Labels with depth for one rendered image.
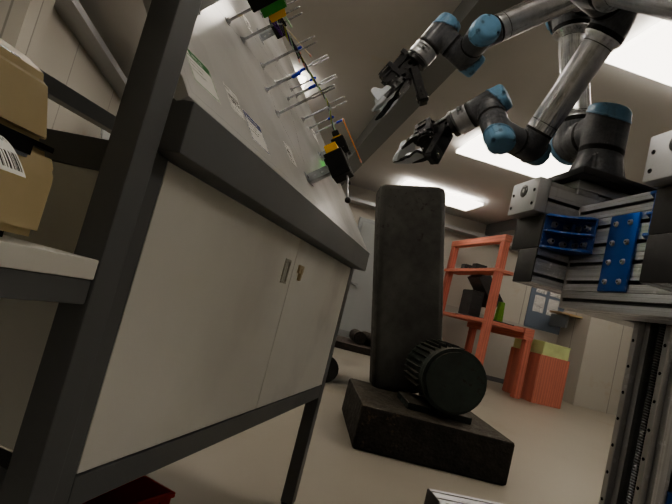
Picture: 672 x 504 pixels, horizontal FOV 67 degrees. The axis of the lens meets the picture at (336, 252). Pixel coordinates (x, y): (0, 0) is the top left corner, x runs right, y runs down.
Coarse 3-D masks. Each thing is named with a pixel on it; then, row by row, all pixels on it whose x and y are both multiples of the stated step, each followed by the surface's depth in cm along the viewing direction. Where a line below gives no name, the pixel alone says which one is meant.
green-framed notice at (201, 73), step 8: (192, 56) 68; (192, 64) 66; (200, 64) 70; (192, 72) 65; (200, 72) 68; (208, 72) 72; (200, 80) 67; (208, 80) 70; (208, 88) 69; (216, 96) 71
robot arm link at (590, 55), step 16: (624, 16) 120; (592, 32) 125; (608, 32) 123; (624, 32) 123; (592, 48) 126; (608, 48) 125; (576, 64) 128; (592, 64) 127; (560, 80) 131; (576, 80) 128; (560, 96) 130; (576, 96) 130; (544, 112) 133; (560, 112) 131; (528, 128) 136; (544, 128) 133; (528, 144) 134; (544, 144) 135; (528, 160) 138; (544, 160) 138
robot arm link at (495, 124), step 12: (492, 108) 132; (480, 120) 134; (492, 120) 130; (504, 120) 130; (492, 132) 129; (504, 132) 127; (516, 132) 131; (492, 144) 129; (504, 144) 129; (516, 144) 132
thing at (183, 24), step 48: (192, 0) 54; (144, 48) 52; (144, 96) 51; (144, 144) 52; (96, 192) 51; (144, 192) 53; (0, 240) 39; (96, 240) 50; (0, 288) 40; (48, 288) 44; (96, 288) 50; (48, 336) 50; (96, 336) 51; (48, 384) 49; (48, 432) 48; (48, 480) 49
